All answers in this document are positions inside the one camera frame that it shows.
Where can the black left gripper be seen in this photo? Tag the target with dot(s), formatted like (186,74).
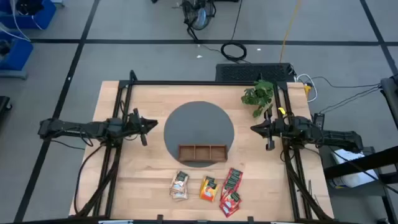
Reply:
(132,127)

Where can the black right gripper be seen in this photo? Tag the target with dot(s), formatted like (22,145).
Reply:
(277,128)

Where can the red strawberry tea packet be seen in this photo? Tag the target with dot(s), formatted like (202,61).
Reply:
(236,173)
(232,182)
(228,210)
(228,190)
(234,199)

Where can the wooden three-compartment tray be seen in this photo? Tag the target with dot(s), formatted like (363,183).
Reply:
(202,153)

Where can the orange mango tea packet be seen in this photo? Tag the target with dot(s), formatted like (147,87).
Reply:
(209,192)
(207,179)

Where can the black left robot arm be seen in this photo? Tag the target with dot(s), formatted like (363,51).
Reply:
(77,128)

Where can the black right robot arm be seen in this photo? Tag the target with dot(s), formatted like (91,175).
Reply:
(339,138)

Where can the potted green plant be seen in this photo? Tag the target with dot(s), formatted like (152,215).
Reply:
(259,95)

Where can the round grey woven placemat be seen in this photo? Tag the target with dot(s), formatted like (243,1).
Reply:
(199,124)

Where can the black power adapter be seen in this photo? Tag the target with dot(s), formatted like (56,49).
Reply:
(318,119)

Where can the black vented computer case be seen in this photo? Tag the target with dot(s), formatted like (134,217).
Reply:
(252,73)

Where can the thin dark rod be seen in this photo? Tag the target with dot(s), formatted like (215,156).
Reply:
(310,188)

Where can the black table clamp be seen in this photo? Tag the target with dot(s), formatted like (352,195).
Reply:
(160,218)
(250,219)

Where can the black metal beam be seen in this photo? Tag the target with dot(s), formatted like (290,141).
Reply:
(360,161)

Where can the white printed booklet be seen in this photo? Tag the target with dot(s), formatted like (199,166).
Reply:
(354,180)

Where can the grey metal cart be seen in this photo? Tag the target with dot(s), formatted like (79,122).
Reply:
(348,194)

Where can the black floor fan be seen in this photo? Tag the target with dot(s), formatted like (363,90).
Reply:
(199,15)

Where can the grey metal base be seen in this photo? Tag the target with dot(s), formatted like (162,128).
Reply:
(12,74)

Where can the blue plastic bin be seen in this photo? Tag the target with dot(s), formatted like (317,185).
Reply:
(40,18)
(18,53)

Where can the black equipment bundle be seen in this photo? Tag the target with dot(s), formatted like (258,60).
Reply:
(29,6)

